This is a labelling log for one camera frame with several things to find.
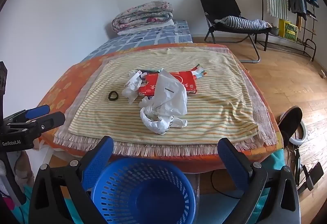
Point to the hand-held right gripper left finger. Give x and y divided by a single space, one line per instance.
98 160

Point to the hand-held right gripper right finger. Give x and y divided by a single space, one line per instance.
231 162

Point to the teal cloth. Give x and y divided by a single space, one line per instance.
276 162

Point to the folded floral quilt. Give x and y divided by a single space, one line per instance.
143 15

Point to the striped yellow fringed blanket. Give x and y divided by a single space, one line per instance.
260 111

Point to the black metal clothes rack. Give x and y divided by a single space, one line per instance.
314 51

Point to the red cardboard box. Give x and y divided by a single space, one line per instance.
184 81

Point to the large white plastic bag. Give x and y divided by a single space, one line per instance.
168 96

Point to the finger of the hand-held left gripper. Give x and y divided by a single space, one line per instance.
55 119
38 110

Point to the black folding chair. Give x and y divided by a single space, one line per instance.
217 4

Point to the black tripod stand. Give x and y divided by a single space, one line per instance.
315 171

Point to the dark slipper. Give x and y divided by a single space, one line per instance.
290 121

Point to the striped cushion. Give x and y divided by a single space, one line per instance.
242 23

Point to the white paper wrapper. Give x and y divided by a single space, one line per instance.
131 88

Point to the yellow plastic crate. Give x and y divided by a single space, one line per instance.
287 29

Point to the blue patterned sheet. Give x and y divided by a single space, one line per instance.
143 37

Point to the white toothpaste tube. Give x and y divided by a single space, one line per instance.
199 70

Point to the small grey pot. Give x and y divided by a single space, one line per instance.
275 31

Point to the orange floral bedsheet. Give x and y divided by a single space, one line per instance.
66 78

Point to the blue plastic basket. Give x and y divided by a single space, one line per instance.
143 203

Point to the small tube teal cap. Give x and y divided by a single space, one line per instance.
159 70

